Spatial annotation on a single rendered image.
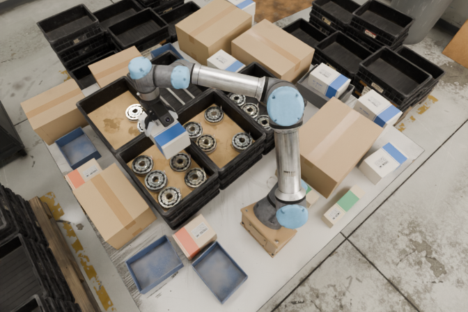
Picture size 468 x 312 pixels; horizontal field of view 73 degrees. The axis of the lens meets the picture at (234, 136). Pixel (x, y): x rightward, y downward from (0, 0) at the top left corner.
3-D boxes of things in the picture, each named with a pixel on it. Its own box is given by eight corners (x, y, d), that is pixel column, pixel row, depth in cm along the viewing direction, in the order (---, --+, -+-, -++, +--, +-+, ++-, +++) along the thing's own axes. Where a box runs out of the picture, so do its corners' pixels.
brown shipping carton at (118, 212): (157, 218, 152) (150, 207, 138) (118, 250, 144) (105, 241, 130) (124, 176, 164) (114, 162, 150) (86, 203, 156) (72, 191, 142)
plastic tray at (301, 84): (352, 91, 187) (354, 86, 183) (333, 111, 179) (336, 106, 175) (314, 69, 197) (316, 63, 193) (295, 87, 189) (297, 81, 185)
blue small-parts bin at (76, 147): (102, 157, 170) (97, 150, 164) (76, 173, 165) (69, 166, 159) (85, 133, 179) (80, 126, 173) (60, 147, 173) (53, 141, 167)
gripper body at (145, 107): (158, 101, 128) (151, 81, 118) (169, 114, 125) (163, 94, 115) (141, 111, 126) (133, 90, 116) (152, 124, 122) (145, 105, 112)
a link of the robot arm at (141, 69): (149, 72, 100) (122, 71, 100) (157, 95, 109) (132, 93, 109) (154, 55, 104) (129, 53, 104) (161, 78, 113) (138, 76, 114)
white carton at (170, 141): (191, 144, 134) (188, 132, 126) (166, 159, 130) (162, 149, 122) (165, 115, 142) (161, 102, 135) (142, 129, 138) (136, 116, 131)
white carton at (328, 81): (346, 90, 187) (350, 79, 180) (334, 102, 183) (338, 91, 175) (318, 73, 195) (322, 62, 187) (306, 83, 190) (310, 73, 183)
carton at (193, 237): (202, 218, 152) (200, 213, 145) (217, 237, 147) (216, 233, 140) (174, 239, 146) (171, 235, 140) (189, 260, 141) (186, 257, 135)
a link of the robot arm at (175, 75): (192, 63, 111) (161, 60, 112) (185, 67, 101) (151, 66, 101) (192, 84, 114) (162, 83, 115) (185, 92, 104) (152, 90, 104)
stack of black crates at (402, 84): (404, 115, 252) (433, 76, 214) (380, 135, 242) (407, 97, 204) (363, 86, 269) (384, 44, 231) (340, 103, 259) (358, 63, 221)
